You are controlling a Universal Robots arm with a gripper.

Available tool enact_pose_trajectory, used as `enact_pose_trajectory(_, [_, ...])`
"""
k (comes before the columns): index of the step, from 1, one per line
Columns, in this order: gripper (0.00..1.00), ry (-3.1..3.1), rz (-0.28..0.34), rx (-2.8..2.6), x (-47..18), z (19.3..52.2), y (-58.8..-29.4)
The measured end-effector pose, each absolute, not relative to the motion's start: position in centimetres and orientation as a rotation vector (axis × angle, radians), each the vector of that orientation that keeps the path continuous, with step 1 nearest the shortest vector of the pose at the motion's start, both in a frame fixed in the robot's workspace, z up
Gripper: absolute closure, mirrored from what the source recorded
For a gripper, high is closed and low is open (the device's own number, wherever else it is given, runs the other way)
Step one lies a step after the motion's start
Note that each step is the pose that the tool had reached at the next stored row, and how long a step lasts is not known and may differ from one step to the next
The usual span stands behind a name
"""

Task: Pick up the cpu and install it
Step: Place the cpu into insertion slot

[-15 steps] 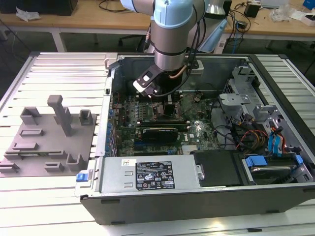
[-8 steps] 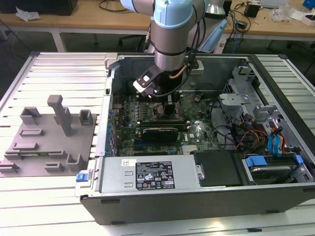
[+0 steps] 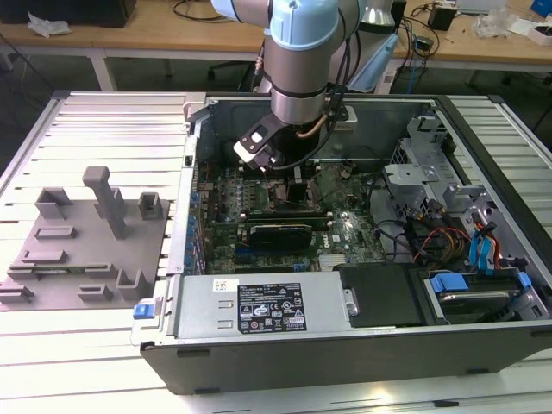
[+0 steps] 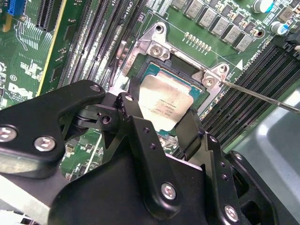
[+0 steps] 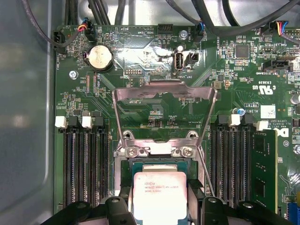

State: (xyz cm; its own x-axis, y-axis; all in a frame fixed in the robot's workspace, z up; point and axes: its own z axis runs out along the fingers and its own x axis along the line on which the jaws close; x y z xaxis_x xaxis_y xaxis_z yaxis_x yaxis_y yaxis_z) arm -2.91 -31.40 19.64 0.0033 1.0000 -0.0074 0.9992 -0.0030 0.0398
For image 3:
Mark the grey parts rack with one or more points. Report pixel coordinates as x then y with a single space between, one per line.
86 259

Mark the grey power supply with label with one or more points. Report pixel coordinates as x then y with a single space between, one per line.
202 310

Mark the black graphics card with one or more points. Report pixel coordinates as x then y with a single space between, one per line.
280 236

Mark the hard disk in blue carrier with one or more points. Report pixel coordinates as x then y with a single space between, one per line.
470 302

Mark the CPU socket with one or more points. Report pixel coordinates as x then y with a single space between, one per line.
278 194

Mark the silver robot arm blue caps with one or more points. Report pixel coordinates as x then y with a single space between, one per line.
297 73

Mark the black grey PC case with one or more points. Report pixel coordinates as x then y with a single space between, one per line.
345 366

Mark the green motherboard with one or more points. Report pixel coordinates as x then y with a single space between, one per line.
353 202

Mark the small dark adapter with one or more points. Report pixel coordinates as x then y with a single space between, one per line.
423 43

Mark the blue case latch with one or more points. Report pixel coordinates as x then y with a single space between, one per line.
143 311

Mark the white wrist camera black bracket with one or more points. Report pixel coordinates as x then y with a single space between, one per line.
347 118
252 144

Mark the blue box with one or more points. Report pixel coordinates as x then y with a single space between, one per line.
542 6

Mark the grey metal drive cage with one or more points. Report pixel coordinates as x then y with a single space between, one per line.
414 172

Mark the small black box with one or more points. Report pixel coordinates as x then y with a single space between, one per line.
442 18

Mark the black plastic cover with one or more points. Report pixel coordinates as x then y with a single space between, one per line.
379 293

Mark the green RAM stick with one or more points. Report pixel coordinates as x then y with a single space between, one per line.
286 215

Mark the black equipment case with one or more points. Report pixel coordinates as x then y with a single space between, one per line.
64 10

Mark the clear plastic bags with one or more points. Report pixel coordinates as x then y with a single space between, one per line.
491 23

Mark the grey flat device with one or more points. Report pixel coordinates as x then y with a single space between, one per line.
481 4

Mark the silver chipset heatsink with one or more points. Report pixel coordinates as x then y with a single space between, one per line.
338 263

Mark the crumpled white plastic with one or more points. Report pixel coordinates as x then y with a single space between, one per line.
47 26

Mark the wooden workbench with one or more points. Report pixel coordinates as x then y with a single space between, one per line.
129 30

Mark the small white box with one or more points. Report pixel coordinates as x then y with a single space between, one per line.
544 39

